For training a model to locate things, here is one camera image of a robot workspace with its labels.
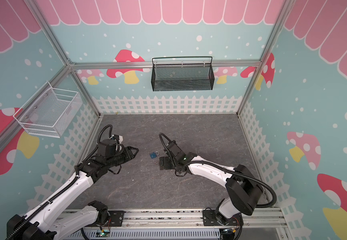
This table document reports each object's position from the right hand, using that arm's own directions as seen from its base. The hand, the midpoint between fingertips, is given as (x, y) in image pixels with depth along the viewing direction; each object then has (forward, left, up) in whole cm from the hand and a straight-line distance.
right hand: (164, 162), depth 84 cm
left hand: (+2, +15, +7) cm, 16 cm away
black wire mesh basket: (+49, -9, +26) cm, 56 cm away
